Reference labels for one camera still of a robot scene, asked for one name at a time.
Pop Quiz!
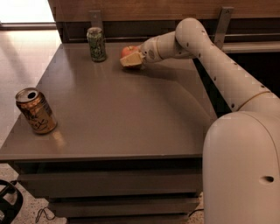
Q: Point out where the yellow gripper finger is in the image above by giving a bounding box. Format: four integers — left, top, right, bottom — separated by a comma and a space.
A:
120, 52, 144, 67

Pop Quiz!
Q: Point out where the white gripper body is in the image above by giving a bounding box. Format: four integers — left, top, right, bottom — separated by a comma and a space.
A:
138, 38, 162, 63

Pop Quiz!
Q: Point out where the red apple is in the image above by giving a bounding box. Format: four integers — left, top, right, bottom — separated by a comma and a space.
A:
121, 45, 139, 58

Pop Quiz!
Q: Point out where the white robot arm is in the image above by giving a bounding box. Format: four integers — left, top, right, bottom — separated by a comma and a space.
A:
120, 17, 280, 224

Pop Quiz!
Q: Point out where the green soda can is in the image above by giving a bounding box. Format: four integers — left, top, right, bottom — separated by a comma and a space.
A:
87, 27, 107, 62

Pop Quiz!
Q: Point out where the orange soda can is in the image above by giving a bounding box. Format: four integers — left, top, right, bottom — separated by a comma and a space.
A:
15, 87, 57, 134

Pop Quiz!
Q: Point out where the grey counter shelf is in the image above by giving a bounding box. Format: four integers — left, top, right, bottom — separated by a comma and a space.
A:
222, 41, 280, 53

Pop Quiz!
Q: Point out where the grey drawer cabinet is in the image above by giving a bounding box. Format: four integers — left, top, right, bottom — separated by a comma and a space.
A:
1, 44, 216, 224

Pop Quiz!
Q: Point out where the black chair base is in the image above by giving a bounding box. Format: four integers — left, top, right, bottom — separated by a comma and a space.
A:
0, 180, 23, 224

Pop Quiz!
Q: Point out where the left metal bracket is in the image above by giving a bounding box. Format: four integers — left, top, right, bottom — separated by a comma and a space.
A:
89, 10, 103, 29

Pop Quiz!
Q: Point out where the metal bracket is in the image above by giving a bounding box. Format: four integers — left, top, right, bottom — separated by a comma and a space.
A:
89, 10, 103, 29
213, 6, 234, 49

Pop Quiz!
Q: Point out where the right metal bracket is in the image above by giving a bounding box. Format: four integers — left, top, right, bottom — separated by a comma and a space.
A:
213, 6, 234, 49

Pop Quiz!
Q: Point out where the black power cable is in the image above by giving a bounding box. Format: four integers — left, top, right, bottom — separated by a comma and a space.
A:
188, 207, 205, 218

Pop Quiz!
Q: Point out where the thin black floor cable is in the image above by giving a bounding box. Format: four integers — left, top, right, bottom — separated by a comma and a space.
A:
34, 206, 56, 224

